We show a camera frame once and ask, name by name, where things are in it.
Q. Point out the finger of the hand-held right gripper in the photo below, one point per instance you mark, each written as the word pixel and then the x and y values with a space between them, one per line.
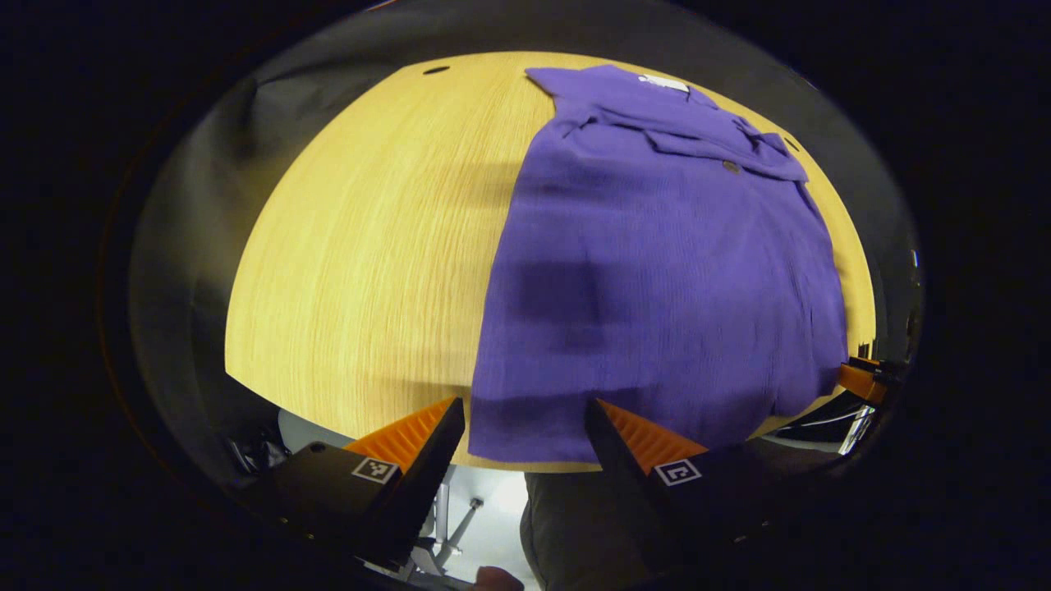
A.
pixel 862 383

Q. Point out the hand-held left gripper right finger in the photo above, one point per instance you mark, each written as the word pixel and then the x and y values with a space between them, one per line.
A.
pixel 624 468

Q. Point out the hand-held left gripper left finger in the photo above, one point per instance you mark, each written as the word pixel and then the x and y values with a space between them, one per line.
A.
pixel 427 468

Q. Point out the purple shirt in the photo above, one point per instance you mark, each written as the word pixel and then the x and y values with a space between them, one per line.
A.
pixel 657 287

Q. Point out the dark glossy object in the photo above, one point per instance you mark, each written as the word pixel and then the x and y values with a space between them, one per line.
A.
pixel 821 427

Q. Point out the white metal table leg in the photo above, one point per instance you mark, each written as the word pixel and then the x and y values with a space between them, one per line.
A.
pixel 456 529

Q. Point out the person's dark trousers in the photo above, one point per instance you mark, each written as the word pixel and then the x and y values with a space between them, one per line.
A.
pixel 566 533

